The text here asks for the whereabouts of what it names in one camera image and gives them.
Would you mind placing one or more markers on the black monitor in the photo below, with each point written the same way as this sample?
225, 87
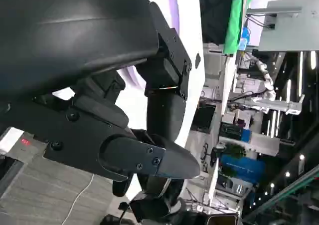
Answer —
205, 119

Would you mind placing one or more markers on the grey machine cabinet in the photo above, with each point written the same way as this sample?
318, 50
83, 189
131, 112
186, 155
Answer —
291, 28

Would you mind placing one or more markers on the grey panel with red mark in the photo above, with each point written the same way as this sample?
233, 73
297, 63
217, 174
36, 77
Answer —
25, 147

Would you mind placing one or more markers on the blue box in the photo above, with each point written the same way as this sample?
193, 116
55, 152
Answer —
243, 167

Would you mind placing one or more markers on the lilac plate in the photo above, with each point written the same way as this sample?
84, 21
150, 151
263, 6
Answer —
174, 10

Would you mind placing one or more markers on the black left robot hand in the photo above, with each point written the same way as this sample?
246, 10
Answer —
74, 35

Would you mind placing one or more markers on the black cloth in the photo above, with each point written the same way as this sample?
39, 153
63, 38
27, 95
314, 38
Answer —
214, 13

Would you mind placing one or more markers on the black equipment case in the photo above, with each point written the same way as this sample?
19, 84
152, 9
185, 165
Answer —
230, 132

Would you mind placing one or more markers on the green cloth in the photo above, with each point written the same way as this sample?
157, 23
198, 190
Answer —
234, 28

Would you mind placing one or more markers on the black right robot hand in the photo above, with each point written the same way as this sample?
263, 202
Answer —
154, 205

